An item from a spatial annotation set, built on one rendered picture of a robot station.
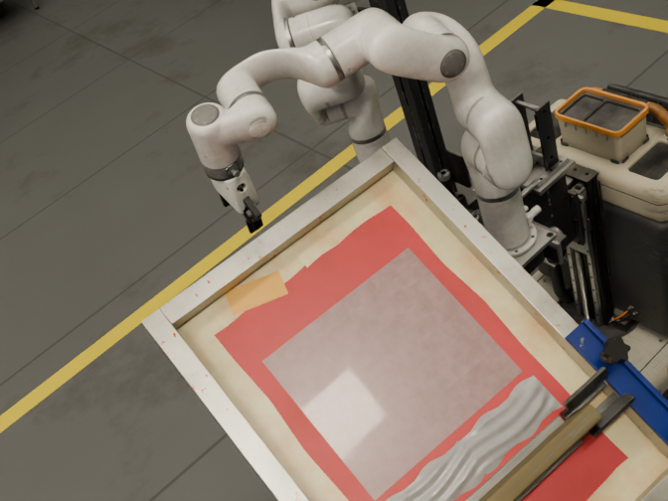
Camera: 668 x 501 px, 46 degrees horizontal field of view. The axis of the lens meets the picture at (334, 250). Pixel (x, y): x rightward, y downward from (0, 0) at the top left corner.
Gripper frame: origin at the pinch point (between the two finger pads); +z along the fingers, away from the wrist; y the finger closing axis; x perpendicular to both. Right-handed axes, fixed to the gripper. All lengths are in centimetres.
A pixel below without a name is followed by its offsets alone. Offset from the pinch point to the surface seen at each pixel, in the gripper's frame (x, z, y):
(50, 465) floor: 88, 183, 91
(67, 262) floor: 33, 220, 210
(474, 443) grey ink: -2, 5, -64
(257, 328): 13.9, -4.3, -26.1
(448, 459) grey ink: 3, 5, -63
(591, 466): -14, 9, -79
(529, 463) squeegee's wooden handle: -4, -3, -74
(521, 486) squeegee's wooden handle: 0, -3, -75
